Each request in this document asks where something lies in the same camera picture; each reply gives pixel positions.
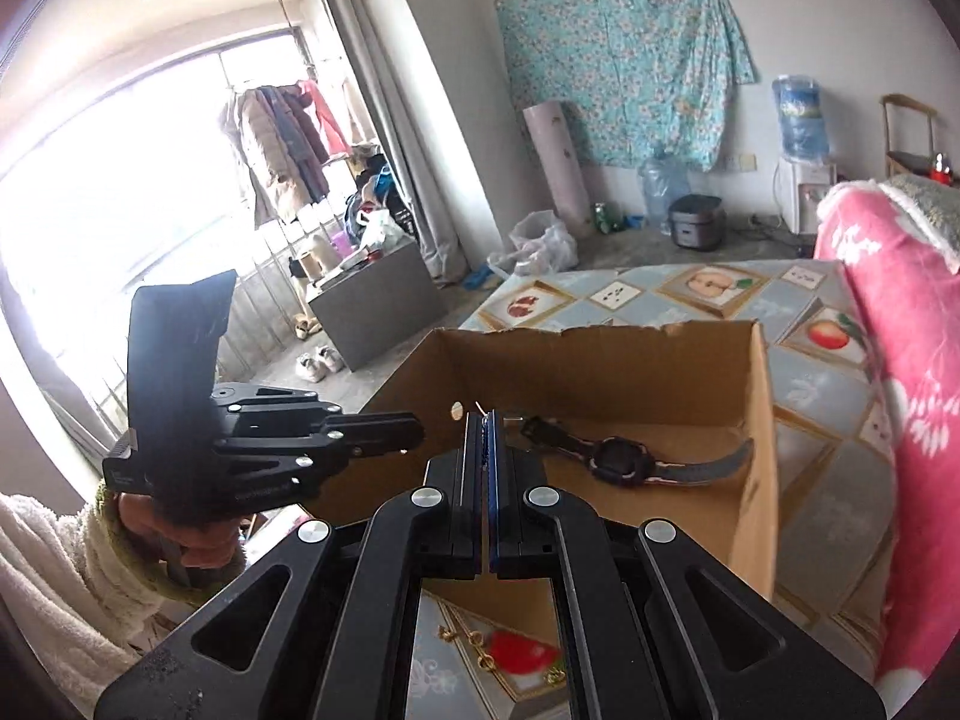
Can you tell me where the pink rolled mat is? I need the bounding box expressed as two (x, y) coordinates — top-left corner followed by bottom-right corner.
(523, 101), (593, 237)

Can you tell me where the metal window railing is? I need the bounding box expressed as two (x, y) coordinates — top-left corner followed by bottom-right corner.
(225, 225), (320, 383)

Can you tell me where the pile of clothes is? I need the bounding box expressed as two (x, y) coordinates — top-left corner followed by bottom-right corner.
(341, 154), (421, 248)

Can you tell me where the clear water jug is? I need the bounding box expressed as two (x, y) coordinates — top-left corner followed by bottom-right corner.
(637, 142), (692, 235)

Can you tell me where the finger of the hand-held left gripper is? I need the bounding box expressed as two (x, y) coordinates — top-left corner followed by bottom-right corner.
(211, 382), (427, 443)
(221, 437), (412, 509)

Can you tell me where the teal floral wall cloth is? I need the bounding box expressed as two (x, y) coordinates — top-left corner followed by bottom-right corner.
(495, 0), (757, 172)

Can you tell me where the gold chain bracelet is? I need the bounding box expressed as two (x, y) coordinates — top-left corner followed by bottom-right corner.
(436, 604), (565, 685)

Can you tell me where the white water dispenser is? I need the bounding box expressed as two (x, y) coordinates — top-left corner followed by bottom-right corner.
(775, 156), (839, 237)

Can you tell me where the blue water jug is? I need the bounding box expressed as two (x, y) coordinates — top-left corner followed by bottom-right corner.
(772, 75), (830, 162)

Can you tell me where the grey patterned blanket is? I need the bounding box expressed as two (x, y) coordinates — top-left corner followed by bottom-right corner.
(881, 172), (960, 275)

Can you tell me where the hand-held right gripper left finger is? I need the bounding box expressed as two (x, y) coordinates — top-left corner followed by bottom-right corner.
(94, 409), (488, 720)

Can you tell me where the row of hanging clothes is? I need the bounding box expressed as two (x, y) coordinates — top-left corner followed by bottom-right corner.
(217, 79), (361, 230)

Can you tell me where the pink strap watch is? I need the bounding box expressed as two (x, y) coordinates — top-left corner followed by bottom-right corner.
(520, 414), (755, 488)

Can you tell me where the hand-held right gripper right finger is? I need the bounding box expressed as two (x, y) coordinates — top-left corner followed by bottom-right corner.
(486, 411), (890, 720)

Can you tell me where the grey curtain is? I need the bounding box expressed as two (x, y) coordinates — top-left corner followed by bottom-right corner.
(307, 0), (496, 286)

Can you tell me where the clear plastic bag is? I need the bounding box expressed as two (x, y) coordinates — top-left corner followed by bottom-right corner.
(487, 210), (580, 278)

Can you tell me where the grey rice cooker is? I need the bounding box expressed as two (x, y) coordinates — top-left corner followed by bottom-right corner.
(667, 193), (727, 250)

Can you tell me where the grey cabinet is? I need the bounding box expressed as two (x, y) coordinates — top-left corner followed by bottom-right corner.
(307, 240), (445, 372)

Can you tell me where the wooden chair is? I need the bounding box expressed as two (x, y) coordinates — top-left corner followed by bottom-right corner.
(879, 94), (960, 185)

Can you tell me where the person's left hand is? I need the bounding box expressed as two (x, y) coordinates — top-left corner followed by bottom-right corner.
(116, 495), (248, 590)

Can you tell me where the pink floral blanket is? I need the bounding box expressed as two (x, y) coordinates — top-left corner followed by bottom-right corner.
(814, 180), (960, 713)

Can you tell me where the brown cardboard box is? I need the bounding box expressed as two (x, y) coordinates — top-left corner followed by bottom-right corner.
(304, 319), (781, 642)

